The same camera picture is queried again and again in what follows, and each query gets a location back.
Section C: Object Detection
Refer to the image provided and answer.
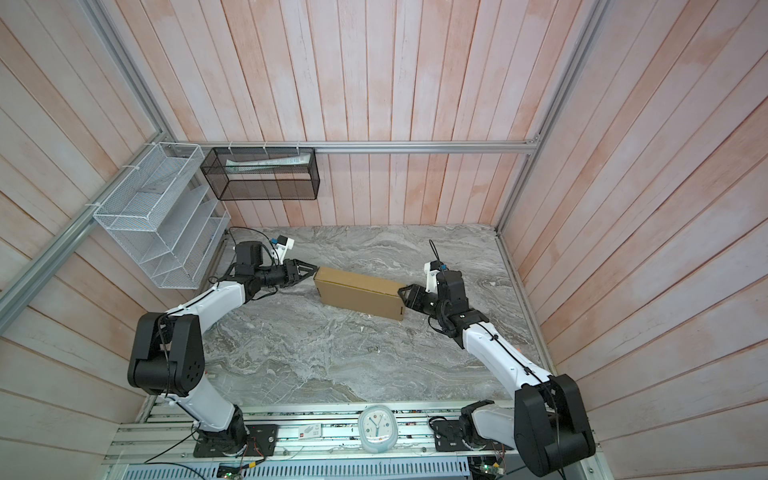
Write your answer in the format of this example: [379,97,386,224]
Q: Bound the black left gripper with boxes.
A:
[255,258,318,288]

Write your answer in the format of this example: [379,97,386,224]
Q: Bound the brown cardboard box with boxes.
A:
[313,267,405,321]

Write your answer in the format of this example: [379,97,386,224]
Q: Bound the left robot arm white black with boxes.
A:
[127,236,318,451]

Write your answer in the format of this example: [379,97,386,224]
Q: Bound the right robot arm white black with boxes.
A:
[398,262,596,477]

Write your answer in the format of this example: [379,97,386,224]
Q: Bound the white paper in basket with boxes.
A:
[225,154,312,174]

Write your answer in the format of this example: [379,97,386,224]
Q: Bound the white round clock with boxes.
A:
[358,405,398,454]

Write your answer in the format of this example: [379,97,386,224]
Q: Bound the small white label tag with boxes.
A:
[298,423,322,439]

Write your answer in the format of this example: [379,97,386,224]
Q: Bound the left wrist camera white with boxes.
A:
[270,235,294,265]

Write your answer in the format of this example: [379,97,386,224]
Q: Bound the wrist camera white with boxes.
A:
[424,260,447,294]
[270,235,294,265]

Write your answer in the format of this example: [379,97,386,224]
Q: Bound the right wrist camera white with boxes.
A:
[424,260,447,294]

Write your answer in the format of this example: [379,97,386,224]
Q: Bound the black wire mesh basket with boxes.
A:
[201,146,321,201]

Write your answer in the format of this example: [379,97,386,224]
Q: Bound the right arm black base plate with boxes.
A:
[428,416,507,452]

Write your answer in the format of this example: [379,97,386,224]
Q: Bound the white wire mesh shelf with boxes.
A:
[94,142,230,290]

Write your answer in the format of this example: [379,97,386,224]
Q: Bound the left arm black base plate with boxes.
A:
[193,423,278,458]

